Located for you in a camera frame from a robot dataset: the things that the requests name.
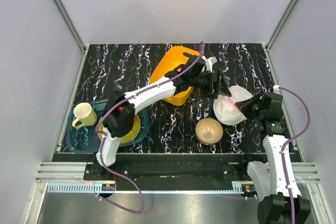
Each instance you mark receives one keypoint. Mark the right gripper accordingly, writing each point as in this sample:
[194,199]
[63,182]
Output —
[244,106]

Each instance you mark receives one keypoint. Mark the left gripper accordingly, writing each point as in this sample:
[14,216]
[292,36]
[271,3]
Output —
[216,87]

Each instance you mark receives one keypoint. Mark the white mesh laundry bag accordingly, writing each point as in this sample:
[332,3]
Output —
[225,109]

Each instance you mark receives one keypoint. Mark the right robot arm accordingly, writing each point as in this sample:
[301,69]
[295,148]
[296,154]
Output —
[280,200]

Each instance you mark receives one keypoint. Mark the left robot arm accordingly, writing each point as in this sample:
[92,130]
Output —
[118,117]

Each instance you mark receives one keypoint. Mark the beige glass bowl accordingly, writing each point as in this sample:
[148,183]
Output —
[209,131]

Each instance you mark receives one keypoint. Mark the orange plastic basket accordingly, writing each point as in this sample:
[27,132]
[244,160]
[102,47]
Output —
[173,58]

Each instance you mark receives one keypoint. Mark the yellow-green dotted plate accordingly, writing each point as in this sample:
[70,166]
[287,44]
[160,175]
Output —
[129,138]

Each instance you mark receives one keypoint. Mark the pale yellow mug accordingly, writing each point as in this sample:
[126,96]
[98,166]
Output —
[84,115]

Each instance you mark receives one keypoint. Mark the teal transparent tray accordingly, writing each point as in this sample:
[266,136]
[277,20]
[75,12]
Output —
[85,140]

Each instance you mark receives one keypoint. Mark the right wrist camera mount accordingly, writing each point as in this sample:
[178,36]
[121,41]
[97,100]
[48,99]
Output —
[276,89]

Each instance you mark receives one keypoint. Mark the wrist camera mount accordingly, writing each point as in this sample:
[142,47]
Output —
[276,89]
[209,62]

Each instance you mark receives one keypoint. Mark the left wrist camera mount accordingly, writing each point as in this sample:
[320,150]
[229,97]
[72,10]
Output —
[209,62]

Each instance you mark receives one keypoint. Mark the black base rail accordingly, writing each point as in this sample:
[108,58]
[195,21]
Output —
[172,172]

